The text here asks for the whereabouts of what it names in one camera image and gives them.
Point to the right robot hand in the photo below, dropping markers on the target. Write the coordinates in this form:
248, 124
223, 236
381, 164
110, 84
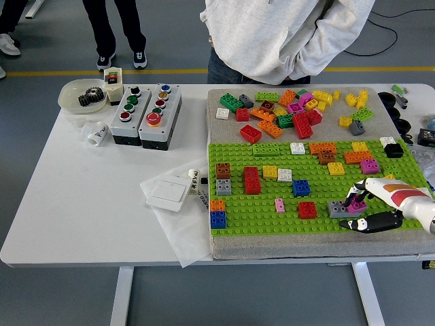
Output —
397, 197

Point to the magenta square brick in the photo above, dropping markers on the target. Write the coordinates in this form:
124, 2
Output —
358, 208
369, 166

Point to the blue square brick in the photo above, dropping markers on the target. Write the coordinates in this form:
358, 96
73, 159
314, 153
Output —
217, 219
301, 187

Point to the person's left forearm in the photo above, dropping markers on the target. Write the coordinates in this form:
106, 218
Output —
323, 37

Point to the black square brick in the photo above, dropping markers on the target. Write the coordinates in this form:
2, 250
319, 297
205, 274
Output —
393, 151

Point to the orange long brick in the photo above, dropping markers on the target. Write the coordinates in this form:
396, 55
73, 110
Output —
323, 147
261, 114
270, 129
287, 98
357, 157

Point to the white square brick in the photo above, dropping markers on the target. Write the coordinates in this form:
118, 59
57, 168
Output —
223, 113
387, 141
297, 148
284, 175

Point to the grey long brick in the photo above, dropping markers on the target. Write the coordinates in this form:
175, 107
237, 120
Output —
336, 210

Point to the yellow square brick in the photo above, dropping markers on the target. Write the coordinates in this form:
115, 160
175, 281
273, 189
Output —
345, 121
336, 168
359, 146
270, 172

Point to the black toy tyre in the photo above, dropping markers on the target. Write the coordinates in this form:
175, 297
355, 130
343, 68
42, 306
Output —
386, 98
403, 125
394, 113

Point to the grey square brick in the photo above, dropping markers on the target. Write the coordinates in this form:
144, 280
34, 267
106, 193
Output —
223, 186
357, 127

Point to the brown square brick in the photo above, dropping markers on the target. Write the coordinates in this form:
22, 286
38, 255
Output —
267, 106
222, 170
327, 157

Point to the red square brick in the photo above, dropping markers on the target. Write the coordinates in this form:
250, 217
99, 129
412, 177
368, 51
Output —
242, 114
314, 118
307, 210

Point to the pink narrow brick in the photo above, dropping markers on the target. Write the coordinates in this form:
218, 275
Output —
279, 205

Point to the yellow small brick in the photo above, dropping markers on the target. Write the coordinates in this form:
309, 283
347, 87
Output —
336, 95
321, 106

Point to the red long brick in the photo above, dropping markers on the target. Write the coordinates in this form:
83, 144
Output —
251, 180
301, 125

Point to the yellow arch brick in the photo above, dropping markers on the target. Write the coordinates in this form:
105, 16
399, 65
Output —
323, 96

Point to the dark green square brick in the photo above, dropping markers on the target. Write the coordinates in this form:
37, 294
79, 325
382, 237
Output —
284, 121

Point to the lime green long brick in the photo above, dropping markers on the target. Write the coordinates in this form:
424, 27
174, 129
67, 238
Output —
265, 149
266, 97

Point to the green studded baseplate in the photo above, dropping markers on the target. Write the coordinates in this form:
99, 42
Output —
258, 220

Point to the dark green small brick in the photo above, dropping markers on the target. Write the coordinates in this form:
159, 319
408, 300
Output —
301, 93

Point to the red sloped brick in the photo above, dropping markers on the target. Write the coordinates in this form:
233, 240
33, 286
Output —
251, 133

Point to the grey sloped brick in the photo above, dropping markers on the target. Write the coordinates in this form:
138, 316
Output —
246, 100

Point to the orange square brick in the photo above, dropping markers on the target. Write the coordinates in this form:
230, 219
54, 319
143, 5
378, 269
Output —
217, 205

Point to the dark green long brick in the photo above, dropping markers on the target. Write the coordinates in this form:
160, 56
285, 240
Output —
231, 103

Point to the small black part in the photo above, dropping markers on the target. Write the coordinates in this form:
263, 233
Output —
408, 138

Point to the black box green label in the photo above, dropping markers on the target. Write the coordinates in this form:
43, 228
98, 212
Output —
426, 136

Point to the yellow black tag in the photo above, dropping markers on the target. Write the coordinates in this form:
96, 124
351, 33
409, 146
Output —
429, 265

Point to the blue round object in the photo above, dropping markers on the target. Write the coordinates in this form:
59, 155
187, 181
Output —
431, 124

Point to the grey metal clip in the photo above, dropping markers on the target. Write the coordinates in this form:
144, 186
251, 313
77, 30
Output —
401, 101

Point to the white table leg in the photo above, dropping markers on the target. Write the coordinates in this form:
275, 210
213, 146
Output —
121, 295
368, 295

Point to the green small plastic part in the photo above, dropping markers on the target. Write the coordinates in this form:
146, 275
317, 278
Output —
396, 88

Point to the grey-brown mat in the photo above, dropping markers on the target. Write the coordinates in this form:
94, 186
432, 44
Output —
272, 248

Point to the printed label strip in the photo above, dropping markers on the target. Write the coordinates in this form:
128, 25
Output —
202, 200

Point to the white printed tube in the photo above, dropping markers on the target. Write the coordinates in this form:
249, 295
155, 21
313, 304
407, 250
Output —
193, 180

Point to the person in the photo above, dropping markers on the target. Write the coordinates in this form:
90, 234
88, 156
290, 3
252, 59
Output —
272, 34
8, 44
102, 27

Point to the translucent white paper sheet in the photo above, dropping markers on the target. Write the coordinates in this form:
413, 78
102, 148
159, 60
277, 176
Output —
183, 234

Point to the grey emergency-stop control box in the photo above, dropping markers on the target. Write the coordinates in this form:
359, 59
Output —
166, 115

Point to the grey four-button control box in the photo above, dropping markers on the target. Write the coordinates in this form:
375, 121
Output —
127, 127

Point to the white pipe tee fitting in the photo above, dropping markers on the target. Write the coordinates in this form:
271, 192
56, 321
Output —
96, 134

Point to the black metal gear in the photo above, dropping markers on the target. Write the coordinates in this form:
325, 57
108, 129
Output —
96, 93
85, 100

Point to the white shallow bowl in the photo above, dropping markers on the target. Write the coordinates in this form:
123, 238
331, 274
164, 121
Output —
68, 96

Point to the white desk leg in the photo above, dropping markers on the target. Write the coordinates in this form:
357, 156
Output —
34, 8

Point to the white shoe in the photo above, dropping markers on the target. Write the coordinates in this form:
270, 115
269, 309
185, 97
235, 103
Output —
1, 72

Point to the white wall switch panel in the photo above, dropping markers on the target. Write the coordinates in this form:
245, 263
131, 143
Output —
168, 192

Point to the cream red-green switch box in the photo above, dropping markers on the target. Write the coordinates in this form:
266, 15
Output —
113, 89

